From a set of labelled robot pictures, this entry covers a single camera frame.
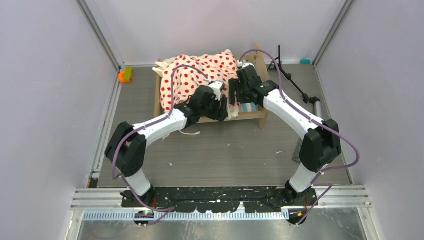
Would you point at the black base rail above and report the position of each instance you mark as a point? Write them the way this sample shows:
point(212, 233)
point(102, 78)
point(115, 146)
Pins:
point(236, 203)

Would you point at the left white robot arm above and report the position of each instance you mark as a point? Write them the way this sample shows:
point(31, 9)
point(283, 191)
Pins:
point(128, 144)

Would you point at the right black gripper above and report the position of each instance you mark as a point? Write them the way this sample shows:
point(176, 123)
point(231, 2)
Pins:
point(235, 85)

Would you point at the wooden pet bed frame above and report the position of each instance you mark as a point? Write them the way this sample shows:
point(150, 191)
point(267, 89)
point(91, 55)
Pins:
point(238, 111)

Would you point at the strawberry print ruffled blanket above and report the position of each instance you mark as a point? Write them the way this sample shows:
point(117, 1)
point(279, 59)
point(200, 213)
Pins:
point(218, 67)

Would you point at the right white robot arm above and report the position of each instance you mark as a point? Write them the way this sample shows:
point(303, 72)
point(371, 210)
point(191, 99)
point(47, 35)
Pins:
point(320, 145)

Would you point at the teal small block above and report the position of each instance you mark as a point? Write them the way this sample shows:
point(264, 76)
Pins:
point(305, 61)

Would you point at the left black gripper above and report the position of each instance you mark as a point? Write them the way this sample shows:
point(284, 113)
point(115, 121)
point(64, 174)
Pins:
point(221, 113)

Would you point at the orange green toy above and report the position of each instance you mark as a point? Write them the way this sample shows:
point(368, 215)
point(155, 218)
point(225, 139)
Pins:
point(125, 76)

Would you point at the black tripod stand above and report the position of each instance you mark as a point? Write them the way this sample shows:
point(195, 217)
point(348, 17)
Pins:
point(300, 82)

